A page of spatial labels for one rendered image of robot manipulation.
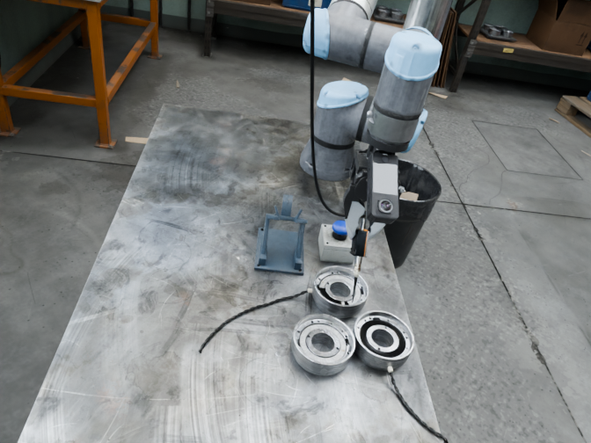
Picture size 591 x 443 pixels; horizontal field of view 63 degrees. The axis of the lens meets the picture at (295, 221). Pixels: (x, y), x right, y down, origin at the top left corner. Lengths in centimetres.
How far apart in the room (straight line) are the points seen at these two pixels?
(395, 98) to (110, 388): 60
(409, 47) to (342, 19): 17
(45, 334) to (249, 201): 104
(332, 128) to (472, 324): 128
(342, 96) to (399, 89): 46
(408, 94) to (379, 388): 47
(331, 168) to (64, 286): 123
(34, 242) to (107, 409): 158
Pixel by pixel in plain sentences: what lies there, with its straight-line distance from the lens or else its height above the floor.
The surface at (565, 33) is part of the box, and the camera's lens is 487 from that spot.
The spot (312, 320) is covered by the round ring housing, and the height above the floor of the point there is 83.
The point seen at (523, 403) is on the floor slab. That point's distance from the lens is 208.
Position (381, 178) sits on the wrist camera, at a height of 108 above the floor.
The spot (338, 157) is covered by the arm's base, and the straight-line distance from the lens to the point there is 124.
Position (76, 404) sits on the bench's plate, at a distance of 79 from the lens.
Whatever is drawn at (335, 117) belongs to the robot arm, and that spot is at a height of 97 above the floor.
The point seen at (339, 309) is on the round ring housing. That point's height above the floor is 83.
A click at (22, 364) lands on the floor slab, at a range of 187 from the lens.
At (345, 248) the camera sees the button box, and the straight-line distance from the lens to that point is 99.
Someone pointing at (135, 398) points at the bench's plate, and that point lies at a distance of 79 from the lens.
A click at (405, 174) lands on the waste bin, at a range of 229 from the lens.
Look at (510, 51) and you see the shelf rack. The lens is 462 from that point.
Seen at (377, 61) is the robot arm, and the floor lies 122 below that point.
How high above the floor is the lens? 147
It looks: 38 degrees down
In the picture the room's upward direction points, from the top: 12 degrees clockwise
